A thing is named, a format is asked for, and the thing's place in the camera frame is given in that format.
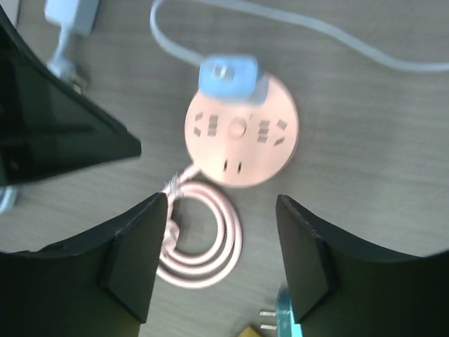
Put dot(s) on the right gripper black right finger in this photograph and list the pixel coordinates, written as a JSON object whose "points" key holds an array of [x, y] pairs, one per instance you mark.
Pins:
{"points": [[343, 285]]}

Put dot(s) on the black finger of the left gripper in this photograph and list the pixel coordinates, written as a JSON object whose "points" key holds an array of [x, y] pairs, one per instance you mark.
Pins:
{"points": [[47, 128]]}

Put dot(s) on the teal plug adapter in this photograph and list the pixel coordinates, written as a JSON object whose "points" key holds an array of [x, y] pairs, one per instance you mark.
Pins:
{"points": [[285, 325]]}

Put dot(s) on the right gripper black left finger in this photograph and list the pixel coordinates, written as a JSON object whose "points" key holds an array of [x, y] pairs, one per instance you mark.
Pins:
{"points": [[96, 283]]}

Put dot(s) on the yellow plug adapter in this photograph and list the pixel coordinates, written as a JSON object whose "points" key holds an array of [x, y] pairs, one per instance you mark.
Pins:
{"points": [[249, 331]]}

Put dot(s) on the pink round power socket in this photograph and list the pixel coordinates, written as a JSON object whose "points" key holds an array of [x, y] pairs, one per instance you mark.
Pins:
{"points": [[234, 145]]}

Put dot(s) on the light blue charger plug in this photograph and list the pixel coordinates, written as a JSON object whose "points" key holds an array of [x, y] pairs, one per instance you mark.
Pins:
{"points": [[235, 78]]}

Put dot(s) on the light blue power strip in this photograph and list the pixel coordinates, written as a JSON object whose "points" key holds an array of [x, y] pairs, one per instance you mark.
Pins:
{"points": [[75, 17]]}

